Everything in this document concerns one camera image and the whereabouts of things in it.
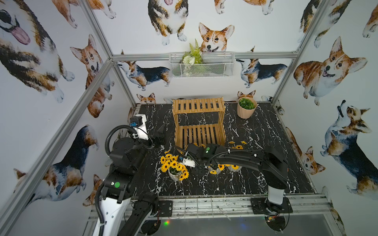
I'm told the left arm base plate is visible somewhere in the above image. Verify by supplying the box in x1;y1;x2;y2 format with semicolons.
156;200;173;217

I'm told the aluminium cage frame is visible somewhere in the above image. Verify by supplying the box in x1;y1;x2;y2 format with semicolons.
0;0;331;234

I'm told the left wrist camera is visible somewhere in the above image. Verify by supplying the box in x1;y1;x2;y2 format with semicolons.
130;114;149;140

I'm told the aluminium front rail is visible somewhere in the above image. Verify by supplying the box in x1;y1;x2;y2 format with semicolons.
88;193;333;222

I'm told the green fern white flower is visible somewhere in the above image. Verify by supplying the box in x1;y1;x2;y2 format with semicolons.
180;40;203;65

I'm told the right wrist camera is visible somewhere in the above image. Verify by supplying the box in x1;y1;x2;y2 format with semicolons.
179;157;196;168

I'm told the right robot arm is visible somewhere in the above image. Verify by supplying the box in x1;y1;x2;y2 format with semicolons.
180;144;288;205

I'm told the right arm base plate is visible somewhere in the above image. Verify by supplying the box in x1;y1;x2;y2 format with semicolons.
251;196;293;216

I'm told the wooden two-tier plant shelf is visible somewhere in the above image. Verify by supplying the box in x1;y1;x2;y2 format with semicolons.
172;97;226;148

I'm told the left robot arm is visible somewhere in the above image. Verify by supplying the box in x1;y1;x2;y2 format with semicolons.
93;125;166;236

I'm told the white wire mesh basket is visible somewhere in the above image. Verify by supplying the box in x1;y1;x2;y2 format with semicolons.
169;52;236;78

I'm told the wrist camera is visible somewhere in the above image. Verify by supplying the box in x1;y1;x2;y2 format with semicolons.
179;157;196;168
130;114;149;140

